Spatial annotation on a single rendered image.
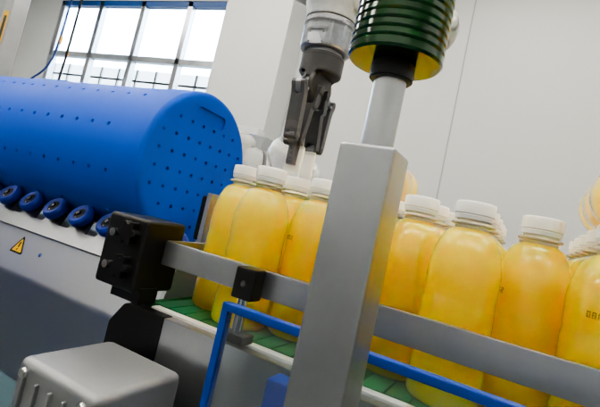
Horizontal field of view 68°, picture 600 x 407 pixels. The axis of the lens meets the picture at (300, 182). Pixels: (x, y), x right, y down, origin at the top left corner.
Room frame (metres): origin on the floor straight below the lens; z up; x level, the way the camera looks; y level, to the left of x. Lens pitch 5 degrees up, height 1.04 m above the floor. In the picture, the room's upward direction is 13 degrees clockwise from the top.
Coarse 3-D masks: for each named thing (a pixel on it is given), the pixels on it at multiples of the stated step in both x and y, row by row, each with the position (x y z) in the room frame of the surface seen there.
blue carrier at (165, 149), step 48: (0, 96) 0.93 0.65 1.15; (48, 96) 0.86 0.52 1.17; (96, 96) 0.81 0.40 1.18; (144, 96) 0.77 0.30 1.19; (192, 96) 0.77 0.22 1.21; (0, 144) 0.89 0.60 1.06; (48, 144) 0.81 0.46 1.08; (96, 144) 0.75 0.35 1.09; (144, 144) 0.71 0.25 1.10; (192, 144) 0.80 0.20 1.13; (240, 144) 0.92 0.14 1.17; (48, 192) 0.87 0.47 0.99; (96, 192) 0.77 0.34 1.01; (144, 192) 0.73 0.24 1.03; (192, 192) 0.83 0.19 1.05; (192, 240) 0.86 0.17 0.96
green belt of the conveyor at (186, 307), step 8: (144, 304) 0.59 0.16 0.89; (152, 304) 0.58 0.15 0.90; (160, 304) 0.58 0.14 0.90; (168, 304) 0.58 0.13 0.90; (176, 304) 0.59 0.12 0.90; (184, 304) 0.60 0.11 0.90; (192, 304) 0.61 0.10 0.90; (184, 312) 0.56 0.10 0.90; (192, 312) 0.57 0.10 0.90; (200, 312) 0.58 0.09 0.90; (208, 312) 0.59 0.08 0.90; (200, 320) 0.54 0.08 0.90; (208, 320) 0.55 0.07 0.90
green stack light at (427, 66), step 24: (360, 0) 0.29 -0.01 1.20; (384, 0) 0.27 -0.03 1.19; (408, 0) 0.26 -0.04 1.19; (432, 0) 0.27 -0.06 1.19; (360, 24) 0.28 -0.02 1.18; (384, 24) 0.27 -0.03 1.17; (408, 24) 0.26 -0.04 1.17; (432, 24) 0.27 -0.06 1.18; (360, 48) 0.28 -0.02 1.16; (384, 48) 0.27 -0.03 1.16; (408, 48) 0.27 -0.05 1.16; (432, 48) 0.27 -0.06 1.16; (432, 72) 0.30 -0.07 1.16
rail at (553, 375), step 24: (168, 264) 0.56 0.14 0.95; (192, 264) 0.55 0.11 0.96; (216, 264) 0.53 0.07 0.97; (240, 264) 0.52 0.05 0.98; (264, 288) 0.50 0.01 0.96; (288, 288) 0.48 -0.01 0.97; (384, 312) 0.44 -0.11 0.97; (408, 312) 0.43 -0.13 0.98; (384, 336) 0.43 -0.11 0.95; (408, 336) 0.42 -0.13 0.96; (432, 336) 0.41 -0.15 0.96; (456, 336) 0.40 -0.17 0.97; (480, 336) 0.39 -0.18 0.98; (456, 360) 0.40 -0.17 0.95; (480, 360) 0.39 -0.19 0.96; (504, 360) 0.38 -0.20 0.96; (528, 360) 0.38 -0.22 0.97; (552, 360) 0.37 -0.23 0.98; (528, 384) 0.38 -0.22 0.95; (552, 384) 0.37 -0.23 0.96; (576, 384) 0.36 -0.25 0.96
